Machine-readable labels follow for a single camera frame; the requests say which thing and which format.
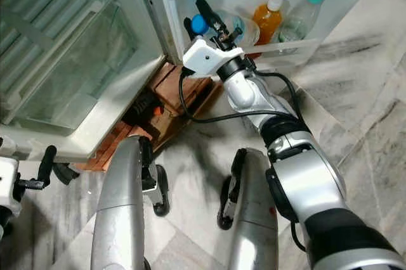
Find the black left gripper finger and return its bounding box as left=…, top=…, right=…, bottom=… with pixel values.
left=37, top=145, right=58, bottom=190

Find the clear bottle with blue cap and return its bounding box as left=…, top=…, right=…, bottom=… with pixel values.
left=190, top=9, right=261, bottom=46

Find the wooden fridge stand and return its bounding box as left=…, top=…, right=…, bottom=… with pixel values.
left=73, top=61, right=224, bottom=173

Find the white fridge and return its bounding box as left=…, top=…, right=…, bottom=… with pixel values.
left=0, top=0, right=169, bottom=162

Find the clear fridge crisper drawer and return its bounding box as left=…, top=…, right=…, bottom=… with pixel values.
left=0, top=0, right=140, bottom=134

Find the orange juice bottle white cap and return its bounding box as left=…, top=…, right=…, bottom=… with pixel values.
left=251, top=0, right=287, bottom=46

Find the clear bottle with teal cap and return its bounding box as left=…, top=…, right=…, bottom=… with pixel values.
left=275, top=0, right=327, bottom=43

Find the silver left robot leg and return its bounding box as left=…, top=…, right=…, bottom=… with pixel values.
left=90, top=136, right=171, bottom=270

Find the silver robot leg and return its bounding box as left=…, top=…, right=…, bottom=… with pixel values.
left=90, top=136, right=171, bottom=270
left=217, top=148, right=281, bottom=270

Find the silver right robot leg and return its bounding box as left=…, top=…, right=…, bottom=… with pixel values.
left=217, top=148, right=281, bottom=270

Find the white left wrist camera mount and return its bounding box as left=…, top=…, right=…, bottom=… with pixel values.
left=0, top=156, right=22, bottom=217

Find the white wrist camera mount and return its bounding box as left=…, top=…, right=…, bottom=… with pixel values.
left=183, top=37, right=243, bottom=81
left=0, top=156, right=22, bottom=217

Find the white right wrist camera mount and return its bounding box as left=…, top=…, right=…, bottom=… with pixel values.
left=183, top=37, right=243, bottom=81

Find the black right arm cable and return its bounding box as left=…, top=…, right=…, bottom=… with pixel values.
left=177, top=67, right=289, bottom=124
left=251, top=70, right=306, bottom=126

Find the black fridge foot bracket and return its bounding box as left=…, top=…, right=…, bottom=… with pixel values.
left=124, top=89, right=164, bottom=138

